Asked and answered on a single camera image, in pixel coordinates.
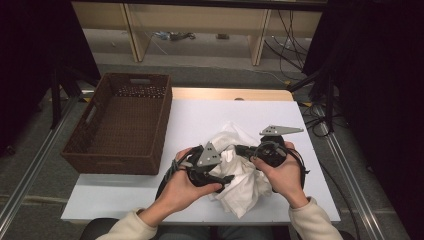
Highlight brown woven basket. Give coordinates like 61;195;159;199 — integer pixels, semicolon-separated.
59;72;174;176

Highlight white table board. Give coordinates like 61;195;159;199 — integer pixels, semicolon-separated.
60;98;342;225

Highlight black metal stand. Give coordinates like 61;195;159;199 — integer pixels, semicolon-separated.
49;66;101;129
287;68;336;133

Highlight wooden table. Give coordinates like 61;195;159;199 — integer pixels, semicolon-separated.
171;87;294;102

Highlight white garment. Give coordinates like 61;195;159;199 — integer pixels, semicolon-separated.
218;148;258;181

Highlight metal floor rail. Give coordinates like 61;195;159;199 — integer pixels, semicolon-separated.
0;96;83;231
313;103;389;240

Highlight person's right hand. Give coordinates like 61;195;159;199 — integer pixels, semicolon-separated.
249;141;309;210

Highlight hanging black cables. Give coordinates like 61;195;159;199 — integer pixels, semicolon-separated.
264;9;309;73

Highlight black chair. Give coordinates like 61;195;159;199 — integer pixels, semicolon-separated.
79;217;356;240

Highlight beige wooden shelf unit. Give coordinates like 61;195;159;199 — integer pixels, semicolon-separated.
72;1;324;67

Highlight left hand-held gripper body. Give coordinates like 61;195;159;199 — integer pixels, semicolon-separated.
183;141;228;188

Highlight left hand-held gripper cable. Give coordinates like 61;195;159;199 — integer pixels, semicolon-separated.
155;145;205;201

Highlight dark curtain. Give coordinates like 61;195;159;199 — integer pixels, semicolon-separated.
0;0;103;158
301;0;424;240

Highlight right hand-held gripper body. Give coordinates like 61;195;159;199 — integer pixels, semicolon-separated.
256;124;305;168

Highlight thin black floor cable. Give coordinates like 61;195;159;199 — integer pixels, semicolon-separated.
319;162;362;240

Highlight white mesh laundry bag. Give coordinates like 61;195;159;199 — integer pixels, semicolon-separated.
208;120;274;220

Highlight tangle of small floor cables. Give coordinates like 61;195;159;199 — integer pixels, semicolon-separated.
153;30;197;42

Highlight coiled black floor cables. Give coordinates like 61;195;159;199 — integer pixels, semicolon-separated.
299;101;339;138

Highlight person's left hand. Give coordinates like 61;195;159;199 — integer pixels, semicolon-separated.
155;147;224;218

